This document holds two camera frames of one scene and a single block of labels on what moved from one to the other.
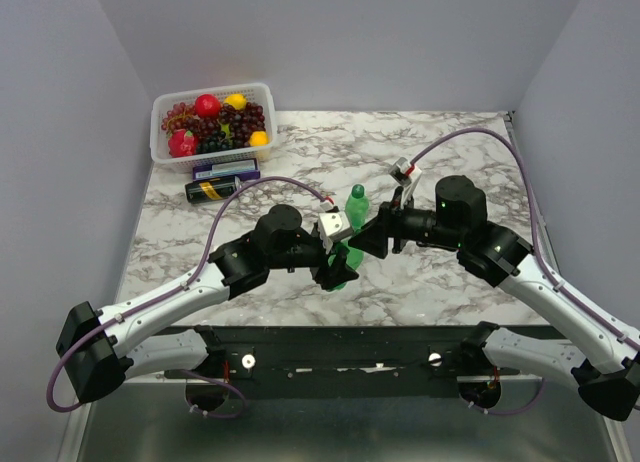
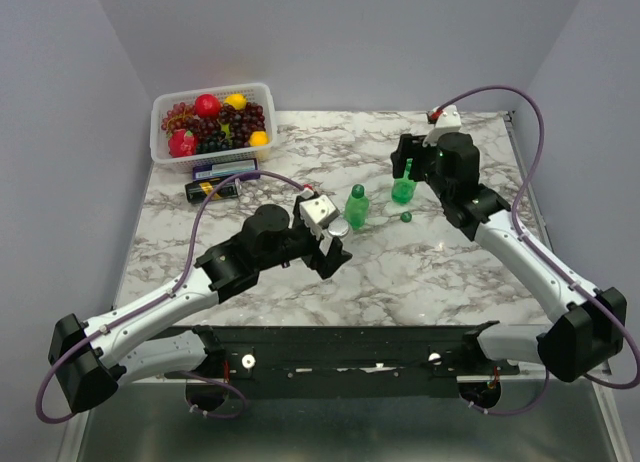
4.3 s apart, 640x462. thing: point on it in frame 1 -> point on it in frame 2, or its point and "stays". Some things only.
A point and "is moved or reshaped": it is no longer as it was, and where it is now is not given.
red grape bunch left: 177,117 stays
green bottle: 357,207 stays
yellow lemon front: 259,139 stays
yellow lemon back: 238,100 stays
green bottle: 354,259 is moved or reshaped
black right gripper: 373,237 -> 409,147
